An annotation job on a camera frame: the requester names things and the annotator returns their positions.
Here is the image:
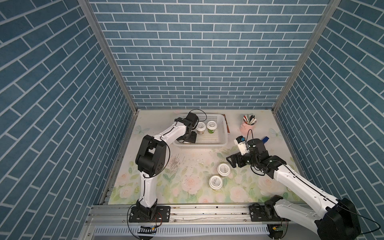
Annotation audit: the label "yogurt cup red label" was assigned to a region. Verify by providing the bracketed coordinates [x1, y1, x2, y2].
[196, 122, 207, 135]

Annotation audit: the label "white plastic basket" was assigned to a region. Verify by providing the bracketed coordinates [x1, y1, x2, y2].
[174, 114, 228, 149]

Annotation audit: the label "yogurt cup bottom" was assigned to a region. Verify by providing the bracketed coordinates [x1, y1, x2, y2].
[209, 175, 223, 191]

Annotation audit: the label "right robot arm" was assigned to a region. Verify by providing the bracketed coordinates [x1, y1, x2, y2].
[226, 136, 361, 240]

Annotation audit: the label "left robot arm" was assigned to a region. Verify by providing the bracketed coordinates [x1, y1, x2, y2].
[132, 112, 199, 222]

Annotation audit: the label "blue clip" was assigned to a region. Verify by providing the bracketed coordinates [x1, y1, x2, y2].
[262, 137, 269, 144]

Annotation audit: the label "pink pen holder cup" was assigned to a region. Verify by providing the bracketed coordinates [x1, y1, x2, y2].
[240, 122, 255, 137]

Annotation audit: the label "pens in holder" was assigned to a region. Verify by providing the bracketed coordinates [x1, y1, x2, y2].
[243, 114, 257, 126]

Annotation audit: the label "red chopsticks packet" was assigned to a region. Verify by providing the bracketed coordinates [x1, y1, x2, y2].
[223, 114, 231, 135]

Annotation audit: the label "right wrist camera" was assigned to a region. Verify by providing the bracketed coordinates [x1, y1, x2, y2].
[234, 136, 249, 156]

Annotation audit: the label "aluminium mounting rail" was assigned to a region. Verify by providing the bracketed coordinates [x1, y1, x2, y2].
[80, 203, 334, 226]

